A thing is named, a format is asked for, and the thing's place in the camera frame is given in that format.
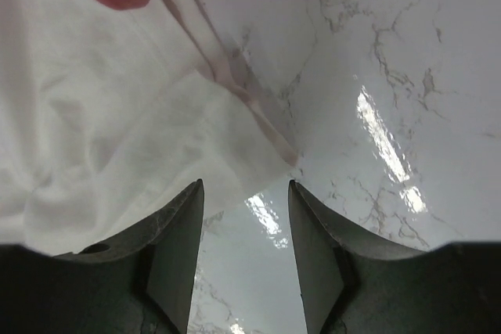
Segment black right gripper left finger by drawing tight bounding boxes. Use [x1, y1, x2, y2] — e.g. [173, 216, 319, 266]
[1, 181, 204, 333]

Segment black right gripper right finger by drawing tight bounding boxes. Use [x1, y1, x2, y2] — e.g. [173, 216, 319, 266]
[288, 181, 500, 333]

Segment cream green raglan t-shirt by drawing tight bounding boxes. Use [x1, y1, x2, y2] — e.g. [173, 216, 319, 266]
[1, 0, 297, 256]

